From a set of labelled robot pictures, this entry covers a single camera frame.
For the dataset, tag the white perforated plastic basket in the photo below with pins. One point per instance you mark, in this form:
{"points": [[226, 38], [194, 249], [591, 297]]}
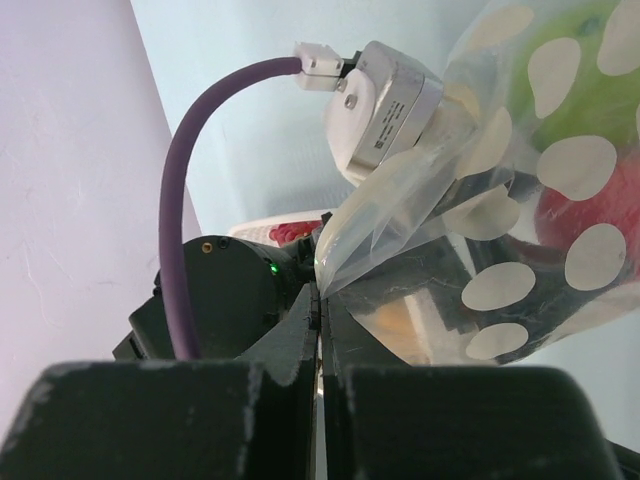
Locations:
{"points": [[257, 231]]}

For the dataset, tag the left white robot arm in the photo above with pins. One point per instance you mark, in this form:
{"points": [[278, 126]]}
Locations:
{"points": [[241, 291]]}

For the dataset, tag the clear polka dot zip bag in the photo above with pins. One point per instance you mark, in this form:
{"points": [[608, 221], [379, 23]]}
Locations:
{"points": [[485, 184]]}

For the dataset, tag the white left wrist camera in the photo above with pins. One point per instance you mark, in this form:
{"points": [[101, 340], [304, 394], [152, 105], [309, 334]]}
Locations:
{"points": [[384, 103]]}

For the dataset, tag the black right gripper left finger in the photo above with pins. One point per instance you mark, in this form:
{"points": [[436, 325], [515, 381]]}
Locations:
{"points": [[251, 417]]}

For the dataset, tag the red fake apple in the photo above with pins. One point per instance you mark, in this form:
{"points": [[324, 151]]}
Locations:
{"points": [[558, 220]]}

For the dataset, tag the pink fake grapes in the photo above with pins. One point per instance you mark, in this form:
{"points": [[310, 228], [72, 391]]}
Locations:
{"points": [[287, 233]]}

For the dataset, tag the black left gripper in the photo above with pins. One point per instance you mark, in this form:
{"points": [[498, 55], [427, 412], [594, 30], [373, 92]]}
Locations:
{"points": [[409, 309]]}

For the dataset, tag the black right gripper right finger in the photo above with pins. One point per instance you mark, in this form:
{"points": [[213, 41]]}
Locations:
{"points": [[387, 420]]}

